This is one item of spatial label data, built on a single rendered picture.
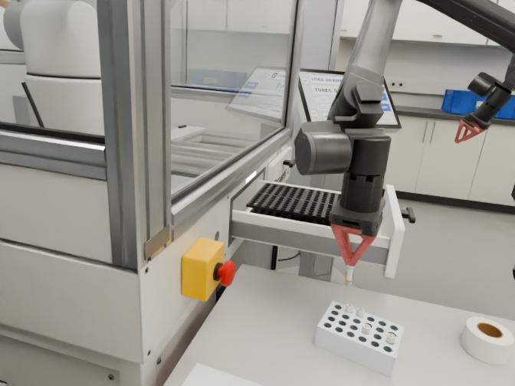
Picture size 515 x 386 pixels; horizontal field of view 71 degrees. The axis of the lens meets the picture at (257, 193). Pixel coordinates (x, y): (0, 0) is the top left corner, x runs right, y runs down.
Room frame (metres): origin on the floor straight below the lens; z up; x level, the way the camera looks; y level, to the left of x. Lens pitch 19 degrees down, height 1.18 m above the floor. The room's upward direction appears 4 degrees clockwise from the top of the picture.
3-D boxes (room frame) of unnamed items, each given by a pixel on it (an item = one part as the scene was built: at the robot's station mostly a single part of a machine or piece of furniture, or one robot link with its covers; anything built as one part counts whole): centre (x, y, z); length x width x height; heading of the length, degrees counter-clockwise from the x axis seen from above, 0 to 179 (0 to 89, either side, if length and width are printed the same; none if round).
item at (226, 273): (0.50, 0.04, 0.88); 0.04 x 0.03 x 0.04; 166
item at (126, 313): (0.99, 0.47, 0.87); 1.02 x 0.95 x 0.14; 166
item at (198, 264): (0.51, 0.07, 0.88); 0.07 x 0.05 x 0.07; 166
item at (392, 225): (0.75, -0.30, 0.87); 0.29 x 0.02 x 0.11; 166
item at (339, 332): (0.49, -0.19, 0.78); 0.12 x 0.08 x 0.04; 62
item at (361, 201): (0.50, -0.15, 1.02); 0.10 x 0.07 x 0.07; 156
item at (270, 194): (0.80, -0.11, 0.87); 0.22 x 0.18 x 0.06; 76
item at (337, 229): (0.51, -0.16, 0.95); 0.07 x 0.07 x 0.09; 66
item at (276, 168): (1.14, -0.07, 0.87); 0.29 x 0.02 x 0.11; 166
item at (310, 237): (0.80, -0.10, 0.86); 0.40 x 0.26 x 0.06; 76
